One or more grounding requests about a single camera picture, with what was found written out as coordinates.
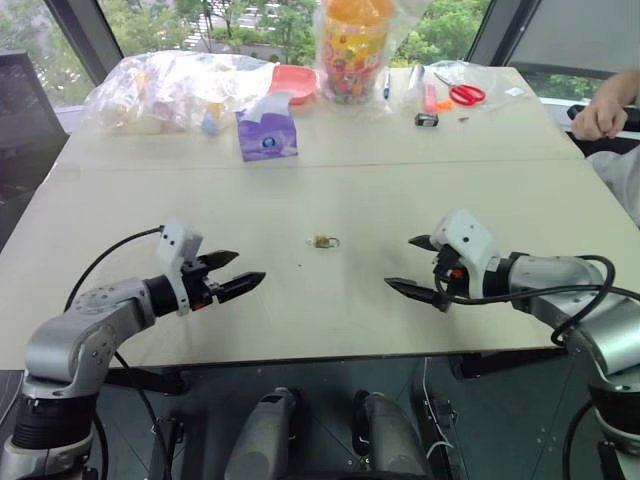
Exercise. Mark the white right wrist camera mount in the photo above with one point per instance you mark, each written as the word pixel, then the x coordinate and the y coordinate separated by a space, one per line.
pixel 470 240

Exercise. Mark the black chair armrest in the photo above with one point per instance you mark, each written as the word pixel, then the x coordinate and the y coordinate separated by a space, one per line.
pixel 634 120

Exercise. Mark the silver white tube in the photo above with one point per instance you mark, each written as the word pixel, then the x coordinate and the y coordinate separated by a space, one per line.
pixel 414 82

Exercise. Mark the clear plastic bag around jar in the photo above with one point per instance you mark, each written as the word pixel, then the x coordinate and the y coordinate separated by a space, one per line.
pixel 405 30

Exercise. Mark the blue pen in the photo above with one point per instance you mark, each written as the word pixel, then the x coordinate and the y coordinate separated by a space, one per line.
pixel 387 85

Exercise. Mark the purple tissue box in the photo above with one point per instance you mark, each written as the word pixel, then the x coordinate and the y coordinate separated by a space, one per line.
pixel 267 135

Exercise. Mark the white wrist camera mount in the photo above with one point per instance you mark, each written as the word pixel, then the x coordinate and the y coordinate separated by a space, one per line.
pixel 470 240
pixel 175 245

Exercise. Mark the black table frame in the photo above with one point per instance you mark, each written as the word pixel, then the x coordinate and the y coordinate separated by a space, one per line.
pixel 500 362

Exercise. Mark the small brass padlock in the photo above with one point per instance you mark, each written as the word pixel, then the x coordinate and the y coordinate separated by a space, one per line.
pixel 327 242

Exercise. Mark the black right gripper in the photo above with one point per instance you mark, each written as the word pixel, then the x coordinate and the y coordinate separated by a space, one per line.
pixel 452 280

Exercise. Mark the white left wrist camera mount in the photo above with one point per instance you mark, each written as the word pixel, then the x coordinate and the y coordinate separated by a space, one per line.
pixel 175 245

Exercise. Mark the flat clear plastic bag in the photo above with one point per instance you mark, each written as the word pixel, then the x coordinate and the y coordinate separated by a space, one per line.
pixel 500 80

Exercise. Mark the person's bare hand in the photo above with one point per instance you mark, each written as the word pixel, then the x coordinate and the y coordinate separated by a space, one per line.
pixel 597 117

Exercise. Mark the large clear stuffed plastic bag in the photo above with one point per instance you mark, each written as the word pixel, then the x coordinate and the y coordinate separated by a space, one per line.
pixel 160 90

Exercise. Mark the pink plastic bowl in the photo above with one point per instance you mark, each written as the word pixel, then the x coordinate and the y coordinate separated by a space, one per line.
pixel 295 82

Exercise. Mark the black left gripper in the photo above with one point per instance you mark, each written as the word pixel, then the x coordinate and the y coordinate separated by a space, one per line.
pixel 200 287

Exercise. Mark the person's white clothing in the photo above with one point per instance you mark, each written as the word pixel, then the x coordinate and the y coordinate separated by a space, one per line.
pixel 617 175

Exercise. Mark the small orange plastic piece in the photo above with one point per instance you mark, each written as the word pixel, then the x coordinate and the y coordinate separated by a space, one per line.
pixel 445 105

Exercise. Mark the small yellow blue bottle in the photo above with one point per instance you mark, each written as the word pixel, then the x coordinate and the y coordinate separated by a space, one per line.
pixel 212 119

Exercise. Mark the pink highlighter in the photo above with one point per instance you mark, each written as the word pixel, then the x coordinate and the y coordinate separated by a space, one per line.
pixel 429 97

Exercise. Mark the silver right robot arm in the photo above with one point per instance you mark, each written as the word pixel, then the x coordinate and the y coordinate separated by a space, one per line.
pixel 575 290

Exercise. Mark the grey rounded robot leg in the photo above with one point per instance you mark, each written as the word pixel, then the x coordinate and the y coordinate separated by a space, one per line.
pixel 265 435
pixel 387 435

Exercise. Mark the person's bare forearm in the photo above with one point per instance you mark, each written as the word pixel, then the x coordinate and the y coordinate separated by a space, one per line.
pixel 620 85

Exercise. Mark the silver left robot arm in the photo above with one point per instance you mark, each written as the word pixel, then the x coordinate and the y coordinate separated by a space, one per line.
pixel 75 340

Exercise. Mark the colourful candy jar orange lid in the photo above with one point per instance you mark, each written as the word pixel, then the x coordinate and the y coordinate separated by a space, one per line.
pixel 352 50

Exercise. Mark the small black box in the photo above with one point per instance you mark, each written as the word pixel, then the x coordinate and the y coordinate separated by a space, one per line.
pixel 426 119

